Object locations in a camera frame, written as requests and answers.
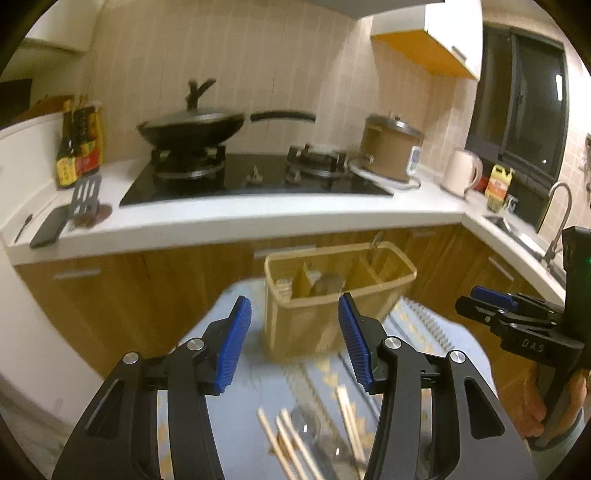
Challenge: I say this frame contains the dark grey plastic spoon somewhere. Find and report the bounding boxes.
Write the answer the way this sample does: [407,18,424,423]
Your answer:
[310,273,346,297]

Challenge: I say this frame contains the dark kitchen window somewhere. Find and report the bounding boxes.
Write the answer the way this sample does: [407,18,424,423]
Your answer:
[466,25,569,229]

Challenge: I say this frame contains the person's right hand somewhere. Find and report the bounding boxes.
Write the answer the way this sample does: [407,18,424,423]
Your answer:
[514,364,589,439]

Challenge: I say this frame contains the metal sink faucet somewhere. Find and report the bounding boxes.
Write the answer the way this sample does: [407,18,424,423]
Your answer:
[537,181,574,269]

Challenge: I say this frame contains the yellow oil bottle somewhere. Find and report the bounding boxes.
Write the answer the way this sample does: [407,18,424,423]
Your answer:
[485,164,515,213]

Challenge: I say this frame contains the brown wooden base cabinets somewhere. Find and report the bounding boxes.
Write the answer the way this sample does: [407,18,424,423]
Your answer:
[17,224,542,374]

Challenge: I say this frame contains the wooden chopstick right pair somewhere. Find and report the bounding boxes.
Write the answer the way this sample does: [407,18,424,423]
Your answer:
[335,385,366,465]

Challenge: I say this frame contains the white electric kettle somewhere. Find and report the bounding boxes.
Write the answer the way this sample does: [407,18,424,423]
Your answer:
[440,149,483,199]

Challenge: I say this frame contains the clear grey plastic spoon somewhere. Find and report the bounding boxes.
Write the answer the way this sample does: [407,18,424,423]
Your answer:
[290,406,322,456]

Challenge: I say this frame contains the light blue patterned tablecloth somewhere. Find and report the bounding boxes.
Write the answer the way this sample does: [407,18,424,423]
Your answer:
[157,279,497,479]

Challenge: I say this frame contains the wooden chopstick far left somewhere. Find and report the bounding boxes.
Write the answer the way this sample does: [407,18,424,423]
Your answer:
[256,407,296,480]

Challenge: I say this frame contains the tan slotted utensil basket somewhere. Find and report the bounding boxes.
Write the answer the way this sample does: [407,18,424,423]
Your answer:
[263,241,417,363]

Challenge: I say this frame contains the brown rice cooker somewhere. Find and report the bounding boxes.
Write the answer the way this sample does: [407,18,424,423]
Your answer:
[361,114,425,183]

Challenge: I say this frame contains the black slotted spatula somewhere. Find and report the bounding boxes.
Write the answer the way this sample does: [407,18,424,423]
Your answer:
[29,174,102,249]

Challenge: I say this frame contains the black gas stove top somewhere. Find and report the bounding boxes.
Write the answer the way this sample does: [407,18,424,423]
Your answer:
[120,144,392,206]

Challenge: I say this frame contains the dark soy sauce bottle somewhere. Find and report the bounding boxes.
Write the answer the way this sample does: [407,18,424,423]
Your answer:
[55,99,78,189]

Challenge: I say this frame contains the red-label sauce bottle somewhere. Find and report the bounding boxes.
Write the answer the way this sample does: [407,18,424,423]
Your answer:
[73,94,100,175]

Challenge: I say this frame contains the black wok with lid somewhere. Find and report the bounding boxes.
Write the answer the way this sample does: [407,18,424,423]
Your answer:
[136,79,317,153]

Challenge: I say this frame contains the white orange wall cabinet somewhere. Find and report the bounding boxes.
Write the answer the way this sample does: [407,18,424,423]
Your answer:
[370,0,484,81]

